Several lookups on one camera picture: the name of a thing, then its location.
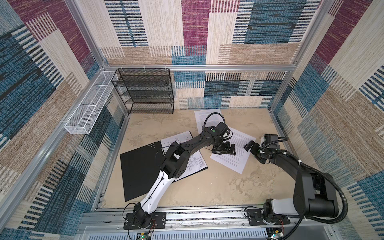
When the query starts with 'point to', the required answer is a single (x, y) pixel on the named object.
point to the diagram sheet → (181, 138)
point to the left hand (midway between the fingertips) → (230, 152)
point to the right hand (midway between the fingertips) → (248, 151)
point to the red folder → (141, 168)
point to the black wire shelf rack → (145, 90)
